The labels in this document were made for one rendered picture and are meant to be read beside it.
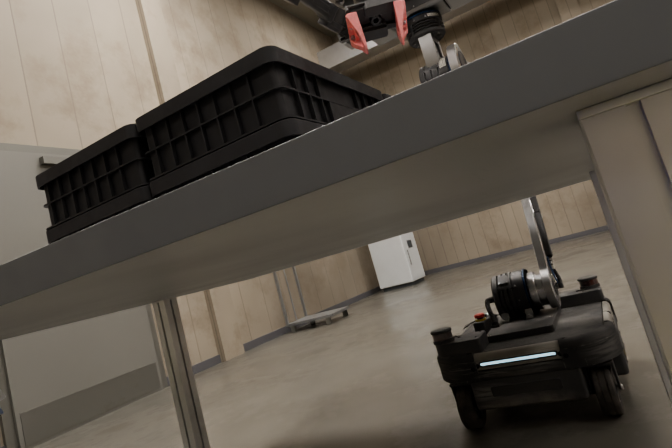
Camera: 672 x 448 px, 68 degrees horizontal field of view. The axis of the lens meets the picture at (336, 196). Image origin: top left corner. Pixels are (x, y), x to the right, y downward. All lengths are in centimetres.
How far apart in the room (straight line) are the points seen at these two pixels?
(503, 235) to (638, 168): 906
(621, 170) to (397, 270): 790
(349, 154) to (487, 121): 9
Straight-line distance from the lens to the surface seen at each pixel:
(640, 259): 34
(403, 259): 813
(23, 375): 417
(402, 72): 1012
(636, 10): 31
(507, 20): 985
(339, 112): 84
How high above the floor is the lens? 61
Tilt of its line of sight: 8 degrees up
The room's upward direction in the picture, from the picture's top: 16 degrees counter-clockwise
